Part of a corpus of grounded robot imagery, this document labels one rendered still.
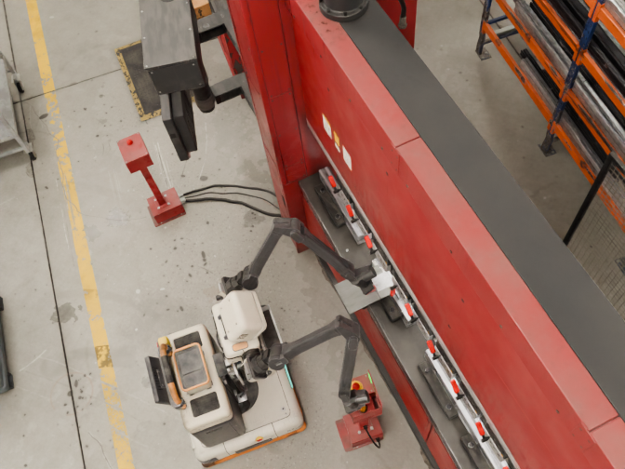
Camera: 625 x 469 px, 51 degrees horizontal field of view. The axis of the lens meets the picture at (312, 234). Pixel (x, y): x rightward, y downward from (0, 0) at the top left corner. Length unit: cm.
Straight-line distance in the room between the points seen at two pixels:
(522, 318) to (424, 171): 58
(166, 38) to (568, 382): 230
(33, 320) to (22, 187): 117
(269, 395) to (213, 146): 215
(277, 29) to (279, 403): 215
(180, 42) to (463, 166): 157
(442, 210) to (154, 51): 167
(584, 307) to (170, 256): 337
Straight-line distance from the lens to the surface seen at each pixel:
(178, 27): 332
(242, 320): 301
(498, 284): 206
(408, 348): 346
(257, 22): 296
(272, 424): 400
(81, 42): 646
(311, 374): 434
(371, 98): 241
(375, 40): 260
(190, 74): 323
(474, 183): 222
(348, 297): 342
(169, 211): 494
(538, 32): 489
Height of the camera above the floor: 415
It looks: 61 degrees down
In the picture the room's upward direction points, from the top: 10 degrees counter-clockwise
